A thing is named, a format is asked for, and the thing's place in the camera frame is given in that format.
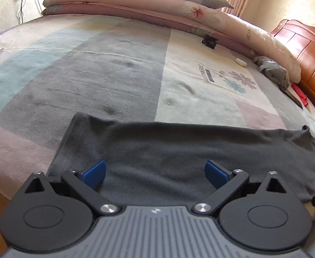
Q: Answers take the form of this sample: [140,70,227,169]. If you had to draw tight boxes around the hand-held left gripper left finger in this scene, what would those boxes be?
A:
[24,159,119,216]

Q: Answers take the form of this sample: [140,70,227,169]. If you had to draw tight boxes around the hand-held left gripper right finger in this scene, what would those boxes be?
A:
[192,160,287,217]

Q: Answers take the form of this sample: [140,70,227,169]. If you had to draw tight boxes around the dark grey pants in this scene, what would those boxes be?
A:
[47,113,315,207]

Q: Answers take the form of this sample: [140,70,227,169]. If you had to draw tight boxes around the black smartphone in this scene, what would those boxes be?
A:
[283,87,303,109]

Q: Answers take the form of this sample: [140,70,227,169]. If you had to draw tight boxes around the red folding fan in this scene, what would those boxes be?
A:
[291,83,309,107]

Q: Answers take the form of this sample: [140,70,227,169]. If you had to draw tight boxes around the folded grey cat-print garment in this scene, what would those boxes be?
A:
[253,55,291,90]

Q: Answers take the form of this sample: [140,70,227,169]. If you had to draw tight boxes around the wooden bed headboard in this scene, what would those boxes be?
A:
[270,19,315,127]

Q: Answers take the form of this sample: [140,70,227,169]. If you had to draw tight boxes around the black hair claw clip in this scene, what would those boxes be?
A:
[201,35,218,49]

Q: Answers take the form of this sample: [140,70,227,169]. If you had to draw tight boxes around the folded pink floral quilt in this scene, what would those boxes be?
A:
[42,0,302,84]

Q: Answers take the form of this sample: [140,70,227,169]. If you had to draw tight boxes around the black wall cable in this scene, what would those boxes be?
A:
[18,0,40,25]

